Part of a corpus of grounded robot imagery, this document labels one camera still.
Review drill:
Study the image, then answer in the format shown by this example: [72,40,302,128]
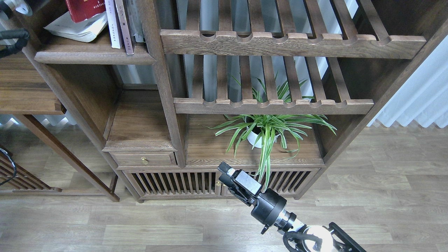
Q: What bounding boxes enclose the white and lilac book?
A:
[104,0,123,49]

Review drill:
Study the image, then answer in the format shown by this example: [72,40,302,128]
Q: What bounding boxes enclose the yellow-green book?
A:
[44,12,107,42]

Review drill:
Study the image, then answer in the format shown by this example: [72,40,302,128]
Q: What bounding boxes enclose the white plant pot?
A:
[247,127,280,148]

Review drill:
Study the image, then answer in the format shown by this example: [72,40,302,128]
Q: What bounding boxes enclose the right slatted cabinet door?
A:
[221,168,320,197]

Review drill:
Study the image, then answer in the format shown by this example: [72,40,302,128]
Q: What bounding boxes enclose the white curtain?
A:
[368,37,448,128]

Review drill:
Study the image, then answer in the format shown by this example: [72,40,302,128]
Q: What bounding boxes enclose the red book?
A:
[65,0,106,23]

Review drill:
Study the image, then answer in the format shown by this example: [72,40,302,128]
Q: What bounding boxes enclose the small wooden drawer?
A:
[110,152,177,167]

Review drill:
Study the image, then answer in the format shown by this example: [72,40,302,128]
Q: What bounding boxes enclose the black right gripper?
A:
[218,162,287,226]

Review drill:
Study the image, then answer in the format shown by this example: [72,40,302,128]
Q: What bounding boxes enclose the slatted cabinet door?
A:
[124,171,222,200]
[221,168,320,197]

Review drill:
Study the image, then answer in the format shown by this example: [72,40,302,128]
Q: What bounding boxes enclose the dark wooden bookshelf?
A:
[1,0,447,202]

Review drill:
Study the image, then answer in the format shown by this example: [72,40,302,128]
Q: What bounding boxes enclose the left slatted cabinet door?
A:
[124,171,222,200]

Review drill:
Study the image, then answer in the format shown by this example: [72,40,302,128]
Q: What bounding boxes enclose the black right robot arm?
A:
[218,162,364,252]

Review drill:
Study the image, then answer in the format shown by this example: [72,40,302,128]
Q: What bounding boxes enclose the upright white books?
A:
[115,0,145,55]

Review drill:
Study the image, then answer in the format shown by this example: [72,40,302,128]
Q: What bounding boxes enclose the green spider plant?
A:
[207,72,337,191]

